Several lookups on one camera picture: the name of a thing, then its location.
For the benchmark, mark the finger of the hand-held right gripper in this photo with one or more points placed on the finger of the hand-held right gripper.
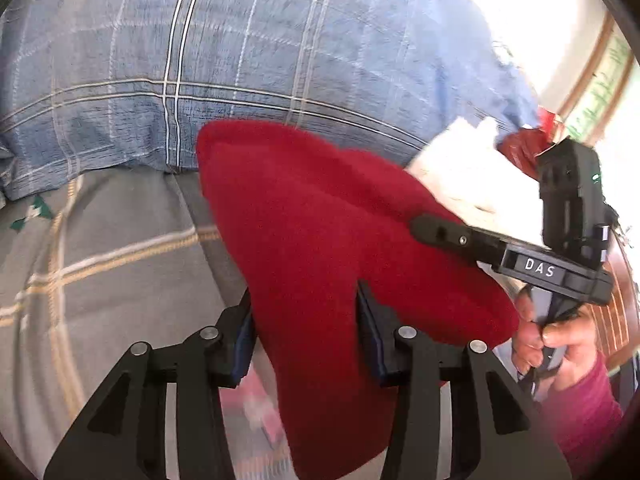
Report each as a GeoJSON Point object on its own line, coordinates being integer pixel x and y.
{"type": "Point", "coordinates": [435, 227]}

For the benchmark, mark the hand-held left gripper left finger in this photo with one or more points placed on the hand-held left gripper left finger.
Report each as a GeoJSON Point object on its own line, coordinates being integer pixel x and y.
{"type": "Point", "coordinates": [245, 345]}

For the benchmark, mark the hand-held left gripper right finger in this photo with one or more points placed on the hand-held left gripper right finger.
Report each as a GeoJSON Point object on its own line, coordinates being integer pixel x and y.
{"type": "Point", "coordinates": [367, 330]}

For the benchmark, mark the red knit sweater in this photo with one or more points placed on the red knit sweater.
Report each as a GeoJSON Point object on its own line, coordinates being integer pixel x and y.
{"type": "Point", "coordinates": [310, 220]}

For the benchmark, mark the person's right forearm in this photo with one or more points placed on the person's right forearm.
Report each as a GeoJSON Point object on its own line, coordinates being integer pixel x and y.
{"type": "Point", "coordinates": [585, 420]}

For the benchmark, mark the person's right hand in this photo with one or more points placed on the person's right hand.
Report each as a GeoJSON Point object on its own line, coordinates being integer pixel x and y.
{"type": "Point", "coordinates": [570, 340]}

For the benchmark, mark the pink white cloth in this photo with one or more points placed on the pink white cloth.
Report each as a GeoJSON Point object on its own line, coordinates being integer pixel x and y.
{"type": "Point", "coordinates": [255, 410]}

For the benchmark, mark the red patterned cloth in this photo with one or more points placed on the red patterned cloth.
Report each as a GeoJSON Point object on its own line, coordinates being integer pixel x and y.
{"type": "Point", "coordinates": [522, 147]}

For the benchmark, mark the wooden framed window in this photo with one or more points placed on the wooden framed window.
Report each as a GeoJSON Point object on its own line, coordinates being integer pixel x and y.
{"type": "Point", "coordinates": [595, 75]}

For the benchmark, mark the brown slatted wooden furniture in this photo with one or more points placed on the brown slatted wooden furniture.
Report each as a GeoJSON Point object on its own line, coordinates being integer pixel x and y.
{"type": "Point", "coordinates": [620, 310]}

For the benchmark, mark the grey plaid bed sheet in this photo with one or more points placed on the grey plaid bed sheet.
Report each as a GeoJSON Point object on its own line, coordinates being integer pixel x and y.
{"type": "Point", "coordinates": [125, 270]}

